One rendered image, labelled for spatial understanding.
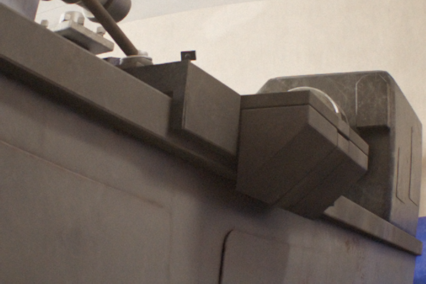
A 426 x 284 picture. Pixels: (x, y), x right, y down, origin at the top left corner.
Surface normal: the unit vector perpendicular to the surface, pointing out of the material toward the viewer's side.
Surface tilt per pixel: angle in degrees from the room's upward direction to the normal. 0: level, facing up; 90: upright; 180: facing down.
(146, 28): 90
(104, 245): 90
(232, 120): 90
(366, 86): 90
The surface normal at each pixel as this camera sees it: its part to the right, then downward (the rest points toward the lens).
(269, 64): -0.49, -0.27
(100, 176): 0.87, -0.07
